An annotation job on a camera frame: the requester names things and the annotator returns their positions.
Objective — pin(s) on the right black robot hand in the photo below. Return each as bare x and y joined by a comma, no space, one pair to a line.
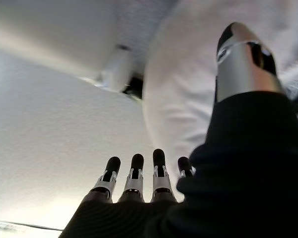
238,186

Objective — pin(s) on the white fringed cushion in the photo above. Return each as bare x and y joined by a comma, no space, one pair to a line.
178,86

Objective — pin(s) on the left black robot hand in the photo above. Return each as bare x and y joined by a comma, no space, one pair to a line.
134,88

